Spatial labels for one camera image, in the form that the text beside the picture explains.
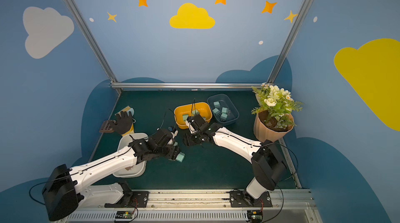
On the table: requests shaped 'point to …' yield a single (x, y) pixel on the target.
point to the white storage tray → (138, 169)
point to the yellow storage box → (182, 113)
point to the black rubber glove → (124, 122)
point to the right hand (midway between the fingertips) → (189, 139)
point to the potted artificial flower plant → (274, 114)
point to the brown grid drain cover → (106, 127)
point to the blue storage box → (224, 102)
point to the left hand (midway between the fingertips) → (175, 146)
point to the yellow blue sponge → (127, 109)
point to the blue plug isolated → (225, 110)
